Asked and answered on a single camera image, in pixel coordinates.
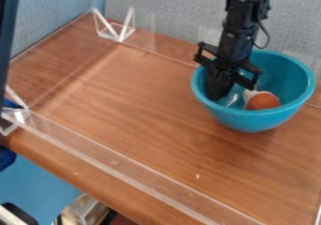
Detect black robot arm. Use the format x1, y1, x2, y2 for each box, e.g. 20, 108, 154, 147
194, 0, 272, 101

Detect blue cloth object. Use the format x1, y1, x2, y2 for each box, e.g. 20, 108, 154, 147
0, 98, 22, 172

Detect clear acrylic corner bracket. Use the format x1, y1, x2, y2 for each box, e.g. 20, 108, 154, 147
91, 7, 135, 42
0, 85, 30, 136

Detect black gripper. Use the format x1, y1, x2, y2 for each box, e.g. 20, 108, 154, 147
194, 41, 263, 100

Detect clear acrylic front barrier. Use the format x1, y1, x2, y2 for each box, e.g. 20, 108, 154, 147
0, 110, 265, 225

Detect clear acrylic corner bracket front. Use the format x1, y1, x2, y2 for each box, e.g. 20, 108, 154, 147
0, 85, 30, 136

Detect black and white object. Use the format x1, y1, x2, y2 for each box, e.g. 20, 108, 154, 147
0, 202, 39, 225

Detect clear acrylic barrier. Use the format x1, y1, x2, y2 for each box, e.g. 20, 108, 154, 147
125, 14, 321, 108
0, 110, 265, 225

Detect dark blue vertical post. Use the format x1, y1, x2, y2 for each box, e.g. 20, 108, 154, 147
0, 0, 19, 112

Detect grey metal frame below table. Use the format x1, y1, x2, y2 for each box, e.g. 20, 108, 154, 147
53, 194, 111, 225

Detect clear acrylic back barrier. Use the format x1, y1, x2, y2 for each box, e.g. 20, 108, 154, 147
125, 14, 321, 108

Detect clear acrylic corner bracket back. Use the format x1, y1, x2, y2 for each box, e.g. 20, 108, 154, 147
91, 7, 135, 42

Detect blue plastic bowl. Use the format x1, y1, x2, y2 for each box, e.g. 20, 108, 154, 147
190, 50, 316, 133

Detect brown toy mushroom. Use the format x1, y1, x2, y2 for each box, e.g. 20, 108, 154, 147
242, 90, 281, 111

